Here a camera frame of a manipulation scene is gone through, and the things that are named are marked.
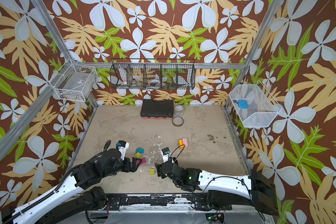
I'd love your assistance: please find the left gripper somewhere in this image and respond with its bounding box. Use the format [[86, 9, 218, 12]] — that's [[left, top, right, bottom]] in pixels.
[[103, 155, 144, 180]]

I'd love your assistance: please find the yellow green cube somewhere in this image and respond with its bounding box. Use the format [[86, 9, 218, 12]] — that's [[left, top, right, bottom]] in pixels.
[[149, 168, 156, 176]]

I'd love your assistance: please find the orange cylinder block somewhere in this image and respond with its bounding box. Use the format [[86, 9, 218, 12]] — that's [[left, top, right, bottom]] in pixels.
[[178, 139, 185, 149]]

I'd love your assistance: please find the pink rectangular block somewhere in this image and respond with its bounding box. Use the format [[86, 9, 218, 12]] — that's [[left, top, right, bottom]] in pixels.
[[182, 138, 189, 148]]

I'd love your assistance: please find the small yellow cube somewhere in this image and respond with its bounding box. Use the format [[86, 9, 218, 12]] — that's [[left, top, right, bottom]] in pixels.
[[135, 152, 142, 159]]

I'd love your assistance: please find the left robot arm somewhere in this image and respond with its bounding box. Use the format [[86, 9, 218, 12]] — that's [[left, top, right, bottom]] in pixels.
[[1, 148, 142, 224]]

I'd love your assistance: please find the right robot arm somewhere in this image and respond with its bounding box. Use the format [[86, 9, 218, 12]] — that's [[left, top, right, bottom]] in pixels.
[[155, 159, 279, 216]]

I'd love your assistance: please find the teal roof block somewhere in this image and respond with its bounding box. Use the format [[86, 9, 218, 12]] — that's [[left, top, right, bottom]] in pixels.
[[135, 147, 145, 154]]

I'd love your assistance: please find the black plastic tool case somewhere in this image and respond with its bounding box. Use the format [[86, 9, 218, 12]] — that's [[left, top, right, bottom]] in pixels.
[[140, 99, 174, 119]]

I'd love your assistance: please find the clear glass jar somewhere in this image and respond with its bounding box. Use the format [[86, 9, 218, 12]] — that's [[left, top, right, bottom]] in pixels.
[[174, 105, 185, 117]]

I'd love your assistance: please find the white tape roll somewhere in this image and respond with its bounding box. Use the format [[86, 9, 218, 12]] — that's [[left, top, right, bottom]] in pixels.
[[148, 79, 161, 87]]

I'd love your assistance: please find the blue object in basket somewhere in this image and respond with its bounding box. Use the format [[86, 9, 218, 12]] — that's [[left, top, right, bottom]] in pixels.
[[233, 99, 249, 109]]

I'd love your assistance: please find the white mesh basket right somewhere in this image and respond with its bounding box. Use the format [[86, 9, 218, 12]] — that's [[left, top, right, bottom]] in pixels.
[[229, 81, 282, 129]]

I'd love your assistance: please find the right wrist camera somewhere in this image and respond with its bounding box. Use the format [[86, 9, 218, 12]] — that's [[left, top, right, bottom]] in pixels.
[[161, 147, 170, 163]]

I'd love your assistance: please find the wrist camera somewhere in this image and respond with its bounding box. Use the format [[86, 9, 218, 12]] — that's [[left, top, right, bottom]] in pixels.
[[116, 141, 129, 160], [161, 147, 170, 163]]

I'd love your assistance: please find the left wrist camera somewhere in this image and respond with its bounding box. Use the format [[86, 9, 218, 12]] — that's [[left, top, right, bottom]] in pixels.
[[116, 141, 129, 160]]

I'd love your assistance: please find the black wire basket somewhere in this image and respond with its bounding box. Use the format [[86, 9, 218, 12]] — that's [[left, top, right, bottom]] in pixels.
[[108, 59, 196, 90]]

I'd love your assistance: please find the white wire basket left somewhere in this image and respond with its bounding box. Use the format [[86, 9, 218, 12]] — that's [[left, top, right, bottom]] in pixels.
[[49, 60, 98, 102]]

